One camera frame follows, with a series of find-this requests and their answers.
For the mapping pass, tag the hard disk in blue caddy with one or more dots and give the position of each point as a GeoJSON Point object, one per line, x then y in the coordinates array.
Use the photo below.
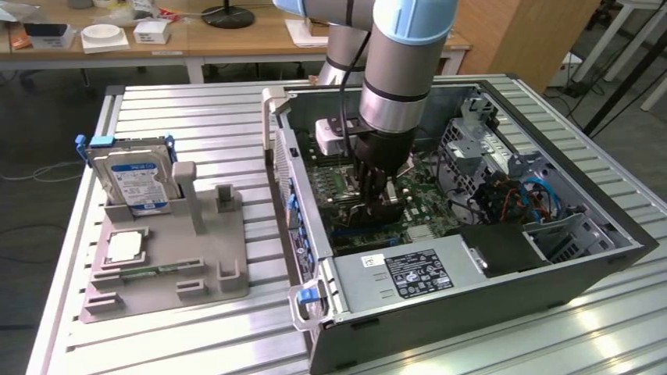
{"type": "Point", "coordinates": [136, 183]}

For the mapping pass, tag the blue case latch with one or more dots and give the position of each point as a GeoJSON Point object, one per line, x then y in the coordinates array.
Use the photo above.
{"type": "Point", "coordinates": [307, 295]}

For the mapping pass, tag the black plastic shroud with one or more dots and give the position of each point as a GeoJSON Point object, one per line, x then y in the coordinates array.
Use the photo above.
{"type": "Point", "coordinates": [500, 246]}

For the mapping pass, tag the white box with round dish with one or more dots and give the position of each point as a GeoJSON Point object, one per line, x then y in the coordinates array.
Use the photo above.
{"type": "Point", "coordinates": [104, 39]}

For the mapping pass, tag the orange packet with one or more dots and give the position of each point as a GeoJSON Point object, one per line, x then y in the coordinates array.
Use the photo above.
{"type": "Point", "coordinates": [20, 41]}

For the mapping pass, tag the wooden cabinet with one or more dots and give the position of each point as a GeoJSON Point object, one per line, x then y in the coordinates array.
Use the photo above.
{"type": "Point", "coordinates": [520, 39]}

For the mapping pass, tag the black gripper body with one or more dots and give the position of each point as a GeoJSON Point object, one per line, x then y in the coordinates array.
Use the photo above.
{"type": "Point", "coordinates": [385, 150]}

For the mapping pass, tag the black lamp base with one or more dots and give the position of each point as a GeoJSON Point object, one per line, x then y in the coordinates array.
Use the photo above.
{"type": "Point", "coordinates": [228, 17]}

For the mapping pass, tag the green RAM stick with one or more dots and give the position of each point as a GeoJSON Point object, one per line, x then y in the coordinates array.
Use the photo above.
{"type": "Point", "coordinates": [150, 270]}

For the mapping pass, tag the white floor box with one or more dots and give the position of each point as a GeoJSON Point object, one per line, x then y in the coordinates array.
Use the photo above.
{"type": "Point", "coordinates": [564, 70]}

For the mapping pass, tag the small white box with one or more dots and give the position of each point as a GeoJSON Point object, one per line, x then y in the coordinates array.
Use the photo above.
{"type": "Point", "coordinates": [152, 33]}

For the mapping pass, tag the cardboard box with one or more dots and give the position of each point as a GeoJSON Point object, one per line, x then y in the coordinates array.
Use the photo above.
{"type": "Point", "coordinates": [315, 21]}

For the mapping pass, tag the metal disk bay cage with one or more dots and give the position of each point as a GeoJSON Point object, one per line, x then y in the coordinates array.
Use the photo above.
{"type": "Point", "coordinates": [468, 152]}

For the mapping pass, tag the white papers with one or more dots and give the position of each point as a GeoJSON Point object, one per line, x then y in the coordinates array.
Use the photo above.
{"type": "Point", "coordinates": [304, 35]}

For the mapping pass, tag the white box with black top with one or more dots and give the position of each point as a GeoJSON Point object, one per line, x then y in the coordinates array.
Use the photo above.
{"type": "Point", "coordinates": [49, 37]}

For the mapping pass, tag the wooden desk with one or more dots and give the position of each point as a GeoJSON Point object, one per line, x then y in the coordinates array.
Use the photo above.
{"type": "Point", "coordinates": [234, 41]}

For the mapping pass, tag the silver CPU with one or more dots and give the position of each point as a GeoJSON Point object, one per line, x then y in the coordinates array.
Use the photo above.
{"type": "Point", "coordinates": [126, 248]}

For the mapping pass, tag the graphics card with metal bracket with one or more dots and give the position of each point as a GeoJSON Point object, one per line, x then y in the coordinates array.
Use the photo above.
{"type": "Point", "coordinates": [383, 216]}

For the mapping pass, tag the metal socket cover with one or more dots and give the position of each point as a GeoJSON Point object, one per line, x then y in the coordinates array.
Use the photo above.
{"type": "Point", "coordinates": [408, 162]}

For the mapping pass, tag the open black PC case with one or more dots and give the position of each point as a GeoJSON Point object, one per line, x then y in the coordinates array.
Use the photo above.
{"type": "Point", "coordinates": [468, 304]}

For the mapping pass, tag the white table frame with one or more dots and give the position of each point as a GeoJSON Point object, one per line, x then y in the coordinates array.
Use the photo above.
{"type": "Point", "coordinates": [615, 39]}

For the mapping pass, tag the green motherboard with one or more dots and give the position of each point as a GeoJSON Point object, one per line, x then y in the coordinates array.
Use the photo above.
{"type": "Point", "coordinates": [427, 203]}

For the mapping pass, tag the grey parts rack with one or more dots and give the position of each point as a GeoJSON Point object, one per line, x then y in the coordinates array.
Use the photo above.
{"type": "Point", "coordinates": [172, 273]}

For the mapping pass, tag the CPU socket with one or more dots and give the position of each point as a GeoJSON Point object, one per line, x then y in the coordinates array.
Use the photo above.
{"type": "Point", "coordinates": [345, 179]}

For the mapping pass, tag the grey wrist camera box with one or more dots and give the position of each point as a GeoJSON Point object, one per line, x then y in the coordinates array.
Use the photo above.
{"type": "Point", "coordinates": [331, 138]}

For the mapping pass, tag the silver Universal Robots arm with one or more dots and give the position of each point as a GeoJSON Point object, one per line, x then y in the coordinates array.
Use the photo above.
{"type": "Point", "coordinates": [401, 70]}

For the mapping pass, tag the grey power supply unit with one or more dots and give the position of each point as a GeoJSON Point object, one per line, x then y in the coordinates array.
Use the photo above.
{"type": "Point", "coordinates": [364, 281]}

